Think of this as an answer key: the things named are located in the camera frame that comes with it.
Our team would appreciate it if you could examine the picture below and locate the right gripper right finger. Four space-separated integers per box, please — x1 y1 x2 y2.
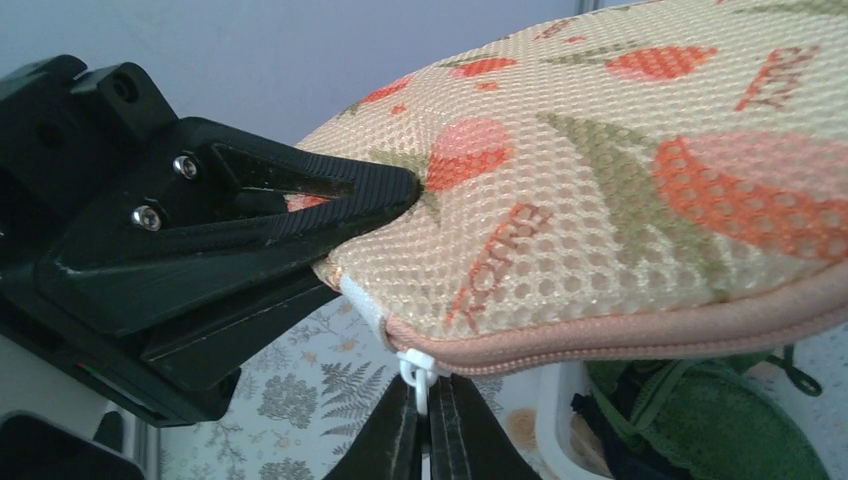
36 118 421 336

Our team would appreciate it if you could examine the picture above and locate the green bra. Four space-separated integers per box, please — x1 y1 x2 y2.
586 345 829 479

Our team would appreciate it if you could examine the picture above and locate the floral patterned table mat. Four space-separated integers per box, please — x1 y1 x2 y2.
158 299 847 479

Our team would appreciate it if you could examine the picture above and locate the white zipper pull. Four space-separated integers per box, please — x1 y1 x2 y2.
396 348 444 417

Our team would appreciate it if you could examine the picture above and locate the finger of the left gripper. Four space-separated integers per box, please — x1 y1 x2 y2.
427 375 540 480
324 375 423 480

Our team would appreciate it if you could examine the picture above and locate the dark navy garment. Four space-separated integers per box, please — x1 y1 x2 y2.
570 394 677 480

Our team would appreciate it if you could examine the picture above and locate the peach floral mesh laundry bag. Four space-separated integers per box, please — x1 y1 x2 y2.
300 1 847 375

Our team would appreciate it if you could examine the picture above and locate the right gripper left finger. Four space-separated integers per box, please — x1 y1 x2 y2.
141 269 338 391

